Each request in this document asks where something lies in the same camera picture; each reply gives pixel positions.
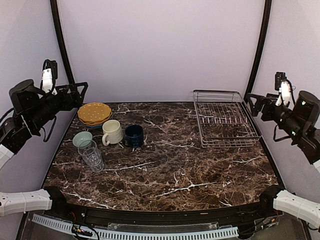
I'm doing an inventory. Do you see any black front rail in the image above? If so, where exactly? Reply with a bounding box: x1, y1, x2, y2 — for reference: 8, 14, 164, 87
43, 202, 277, 226

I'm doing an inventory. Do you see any dark blue mug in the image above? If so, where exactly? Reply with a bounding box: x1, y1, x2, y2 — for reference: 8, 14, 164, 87
123, 124, 144, 148

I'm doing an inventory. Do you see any blue polka dot plate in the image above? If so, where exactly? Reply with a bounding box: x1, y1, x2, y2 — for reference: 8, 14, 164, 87
80, 118, 111, 129

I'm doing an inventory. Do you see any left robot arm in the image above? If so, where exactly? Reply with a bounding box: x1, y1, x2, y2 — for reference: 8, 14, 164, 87
0, 79, 88, 218

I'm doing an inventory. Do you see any pale green bowl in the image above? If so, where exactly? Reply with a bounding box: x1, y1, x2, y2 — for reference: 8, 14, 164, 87
72, 131, 93, 148

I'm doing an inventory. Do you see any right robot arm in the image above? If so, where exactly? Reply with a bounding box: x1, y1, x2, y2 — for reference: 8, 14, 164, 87
246, 90, 320, 229

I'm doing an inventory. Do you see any left black frame post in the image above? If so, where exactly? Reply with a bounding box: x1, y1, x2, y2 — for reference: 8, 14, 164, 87
49, 0, 76, 84

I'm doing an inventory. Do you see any right black frame post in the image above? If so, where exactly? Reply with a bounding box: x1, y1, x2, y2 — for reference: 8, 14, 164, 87
245, 0, 272, 96

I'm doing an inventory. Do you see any white slotted cable duct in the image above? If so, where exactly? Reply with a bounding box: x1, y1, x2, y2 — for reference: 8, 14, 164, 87
32, 214, 239, 240

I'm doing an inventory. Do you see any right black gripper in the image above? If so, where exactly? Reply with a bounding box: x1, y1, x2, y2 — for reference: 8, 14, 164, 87
247, 92, 303, 140

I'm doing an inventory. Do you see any black frame post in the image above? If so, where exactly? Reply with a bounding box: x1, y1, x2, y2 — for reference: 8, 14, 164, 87
245, 0, 272, 96
49, 0, 76, 84

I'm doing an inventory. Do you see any wire dish rack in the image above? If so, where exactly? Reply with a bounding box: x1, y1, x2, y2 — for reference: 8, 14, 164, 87
193, 89, 261, 148

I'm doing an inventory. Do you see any clear drinking glass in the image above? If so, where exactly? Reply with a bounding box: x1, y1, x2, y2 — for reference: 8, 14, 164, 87
78, 140, 97, 160
82, 148, 104, 173

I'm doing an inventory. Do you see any yellow polka dot plate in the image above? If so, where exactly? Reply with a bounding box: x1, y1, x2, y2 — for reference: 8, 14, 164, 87
77, 102, 112, 121
79, 114, 113, 126

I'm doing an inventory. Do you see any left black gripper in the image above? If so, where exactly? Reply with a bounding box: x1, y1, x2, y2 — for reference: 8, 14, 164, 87
28, 81, 88, 131

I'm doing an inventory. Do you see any cream ribbed mug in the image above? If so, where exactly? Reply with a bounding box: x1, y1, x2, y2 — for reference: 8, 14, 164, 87
101, 119, 124, 146

